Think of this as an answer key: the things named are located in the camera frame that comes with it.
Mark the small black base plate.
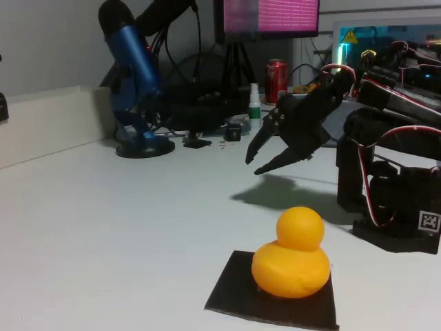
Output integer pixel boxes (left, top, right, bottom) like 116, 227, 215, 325
182, 132, 213, 149

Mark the black cardboard square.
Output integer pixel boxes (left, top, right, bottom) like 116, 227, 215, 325
204, 250, 340, 330

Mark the red white servo cable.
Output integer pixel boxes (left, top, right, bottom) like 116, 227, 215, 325
320, 63, 358, 98
356, 143, 397, 228
377, 125, 441, 146

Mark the black audio device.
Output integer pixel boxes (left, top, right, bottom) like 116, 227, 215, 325
161, 82, 242, 132

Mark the small black cube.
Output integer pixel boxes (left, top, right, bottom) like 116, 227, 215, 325
223, 123, 242, 141

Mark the white spray bottle green label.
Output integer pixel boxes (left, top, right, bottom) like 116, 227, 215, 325
248, 82, 263, 130

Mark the black tripod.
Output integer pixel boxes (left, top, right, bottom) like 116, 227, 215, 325
220, 41, 258, 104

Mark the black white fiducial tag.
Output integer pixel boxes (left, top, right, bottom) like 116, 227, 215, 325
418, 210, 441, 232

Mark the grey flat tablet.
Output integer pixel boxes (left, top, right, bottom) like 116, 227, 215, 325
323, 103, 349, 148

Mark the red cola can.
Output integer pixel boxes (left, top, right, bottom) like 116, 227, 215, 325
265, 58, 289, 104

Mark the blue desktop microphone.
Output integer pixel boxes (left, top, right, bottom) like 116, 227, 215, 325
98, 0, 176, 159

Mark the black hanging cable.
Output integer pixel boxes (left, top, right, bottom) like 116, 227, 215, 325
191, 0, 204, 83

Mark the yellow rubber duck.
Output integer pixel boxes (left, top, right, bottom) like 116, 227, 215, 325
251, 205, 331, 299

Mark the computer monitor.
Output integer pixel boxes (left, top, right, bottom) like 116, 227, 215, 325
213, 0, 320, 44

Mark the yellow hand tool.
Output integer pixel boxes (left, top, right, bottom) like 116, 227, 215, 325
292, 82, 318, 94

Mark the white low ledge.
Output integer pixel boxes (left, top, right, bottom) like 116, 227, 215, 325
0, 85, 116, 170

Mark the black cable bundle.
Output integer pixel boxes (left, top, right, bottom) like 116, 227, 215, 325
150, 27, 173, 70

